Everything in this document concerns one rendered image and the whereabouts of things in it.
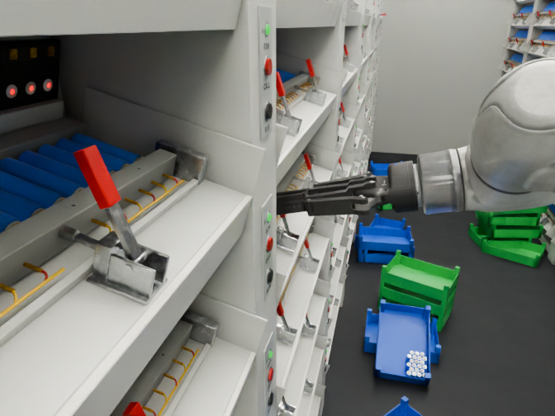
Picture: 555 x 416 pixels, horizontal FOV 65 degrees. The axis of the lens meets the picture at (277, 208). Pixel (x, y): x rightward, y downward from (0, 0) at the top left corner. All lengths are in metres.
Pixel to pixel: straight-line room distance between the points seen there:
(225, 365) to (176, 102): 0.28
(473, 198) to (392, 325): 1.35
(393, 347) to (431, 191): 1.33
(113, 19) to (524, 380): 1.95
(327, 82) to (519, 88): 0.69
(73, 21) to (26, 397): 0.16
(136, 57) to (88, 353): 0.29
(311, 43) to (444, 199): 0.59
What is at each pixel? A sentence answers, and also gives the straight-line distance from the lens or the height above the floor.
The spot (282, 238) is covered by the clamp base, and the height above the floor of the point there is 0.94.
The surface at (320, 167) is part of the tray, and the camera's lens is 1.14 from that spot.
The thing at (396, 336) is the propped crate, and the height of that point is 0.08.
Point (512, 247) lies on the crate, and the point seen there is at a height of 0.01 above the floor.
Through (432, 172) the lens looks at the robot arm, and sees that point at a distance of 0.63.
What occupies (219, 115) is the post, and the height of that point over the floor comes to 1.19.
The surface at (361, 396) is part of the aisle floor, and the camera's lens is 1.78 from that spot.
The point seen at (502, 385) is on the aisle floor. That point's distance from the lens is 1.99.
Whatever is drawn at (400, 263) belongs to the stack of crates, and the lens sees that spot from 2.27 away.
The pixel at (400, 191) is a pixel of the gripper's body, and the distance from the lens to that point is 0.64.
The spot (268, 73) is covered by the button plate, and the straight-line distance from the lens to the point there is 0.44.
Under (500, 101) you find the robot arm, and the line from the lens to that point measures 0.47.
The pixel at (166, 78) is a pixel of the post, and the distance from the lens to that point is 0.44.
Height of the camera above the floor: 1.27
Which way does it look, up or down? 23 degrees down
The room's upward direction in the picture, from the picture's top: straight up
